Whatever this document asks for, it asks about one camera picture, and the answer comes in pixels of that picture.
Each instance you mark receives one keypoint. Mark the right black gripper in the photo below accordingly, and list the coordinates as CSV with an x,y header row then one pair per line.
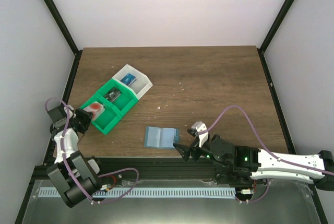
x,y
194,150

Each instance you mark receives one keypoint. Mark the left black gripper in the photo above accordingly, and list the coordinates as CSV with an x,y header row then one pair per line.
x,y
85,119

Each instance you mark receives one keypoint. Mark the blue leather card holder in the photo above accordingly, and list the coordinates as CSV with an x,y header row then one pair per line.
x,y
161,138

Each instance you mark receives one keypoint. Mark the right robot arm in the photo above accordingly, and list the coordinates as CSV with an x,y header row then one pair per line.
x,y
243,164

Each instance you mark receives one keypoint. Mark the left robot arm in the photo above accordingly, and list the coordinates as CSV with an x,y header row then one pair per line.
x,y
74,176

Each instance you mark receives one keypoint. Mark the red white card stack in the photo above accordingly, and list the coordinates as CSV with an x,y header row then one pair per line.
x,y
96,109

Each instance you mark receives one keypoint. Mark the black card stack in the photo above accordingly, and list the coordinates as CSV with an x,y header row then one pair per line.
x,y
112,94

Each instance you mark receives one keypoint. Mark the blue VIP card stack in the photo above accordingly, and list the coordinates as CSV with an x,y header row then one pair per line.
x,y
128,79

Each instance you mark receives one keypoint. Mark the green plastic bin front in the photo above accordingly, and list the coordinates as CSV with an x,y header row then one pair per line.
x,y
111,115

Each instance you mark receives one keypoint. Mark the green plastic bin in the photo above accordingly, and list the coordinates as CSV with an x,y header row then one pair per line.
x,y
111,115
125,101

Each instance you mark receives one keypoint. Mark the white plastic bin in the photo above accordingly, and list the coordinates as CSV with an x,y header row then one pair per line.
x,y
142,84

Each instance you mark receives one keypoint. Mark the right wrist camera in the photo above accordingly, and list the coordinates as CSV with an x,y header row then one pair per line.
x,y
199,130

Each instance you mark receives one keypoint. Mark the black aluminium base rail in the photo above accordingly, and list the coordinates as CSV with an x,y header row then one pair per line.
x,y
170,169

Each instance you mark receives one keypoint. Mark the light blue cable duct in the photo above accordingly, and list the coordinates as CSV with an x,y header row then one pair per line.
x,y
151,192

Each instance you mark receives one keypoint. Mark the left black frame post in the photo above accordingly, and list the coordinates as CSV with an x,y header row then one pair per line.
x,y
61,25

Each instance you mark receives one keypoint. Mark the black frame post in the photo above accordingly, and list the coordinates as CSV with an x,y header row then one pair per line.
x,y
287,4
61,25

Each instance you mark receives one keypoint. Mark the right black frame post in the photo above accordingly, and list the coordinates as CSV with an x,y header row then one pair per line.
x,y
287,4

